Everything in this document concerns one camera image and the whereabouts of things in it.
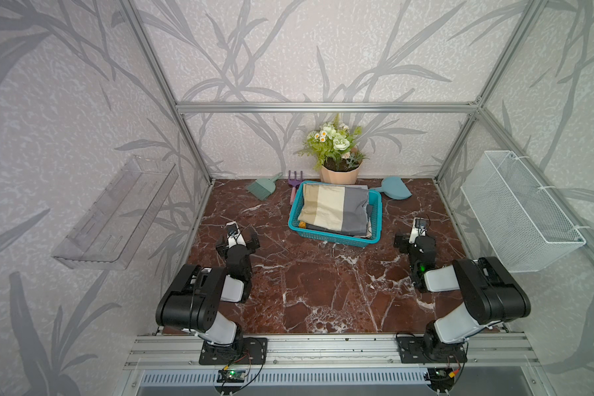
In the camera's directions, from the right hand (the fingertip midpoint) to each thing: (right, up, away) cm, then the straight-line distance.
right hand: (412, 229), depth 94 cm
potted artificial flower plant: (-31, +30, -3) cm, 43 cm away
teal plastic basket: (-13, +12, +7) cm, 19 cm away
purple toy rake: (-48, +19, +25) cm, 57 cm away
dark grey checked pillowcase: (-30, -1, -1) cm, 30 cm away
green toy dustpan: (-63, +17, +22) cm, 69 cm away
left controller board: (-62, -40, -23) cm, 77 cm away
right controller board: (0, -42, -21) cm, 47 cm away
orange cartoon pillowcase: (-43, +1, +5) cm, 43 cm away
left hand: (-66, +1, -5) cm, 67 cm away
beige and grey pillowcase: (-26, +8, +6) cm, 28 cm away
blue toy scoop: (+1, +17, +25) cm, 31 cm away
